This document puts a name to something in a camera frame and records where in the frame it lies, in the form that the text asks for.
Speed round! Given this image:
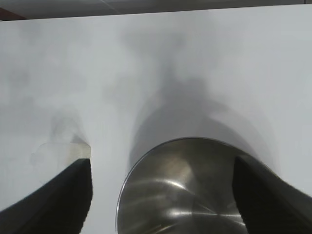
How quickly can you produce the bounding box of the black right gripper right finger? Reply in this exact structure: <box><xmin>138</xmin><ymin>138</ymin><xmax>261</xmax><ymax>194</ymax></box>
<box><xmin>231</xmin><ymin>156</ymin><xmax>312</xmax><ymax>234</ymax></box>

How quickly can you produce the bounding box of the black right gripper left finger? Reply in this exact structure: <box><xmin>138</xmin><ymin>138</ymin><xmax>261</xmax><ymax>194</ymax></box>
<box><xmin>0</xmin><ymin>157</ymin><xmax>93</xmax><ymax>234</ymax></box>

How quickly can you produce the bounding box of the translucent plastic measuring cup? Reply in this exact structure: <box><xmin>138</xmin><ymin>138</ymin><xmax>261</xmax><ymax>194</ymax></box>
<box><xmin>30</xmin><ymin>142</ymin><xmax>92</xmax><ymax>176</ymax></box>

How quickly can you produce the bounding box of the stainless steel mixing bowl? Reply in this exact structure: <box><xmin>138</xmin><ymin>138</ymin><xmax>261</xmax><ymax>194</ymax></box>
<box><xmin>116</xmin><ymin>136</ymin><xmax>281</xmax><ymax>234</ymax></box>

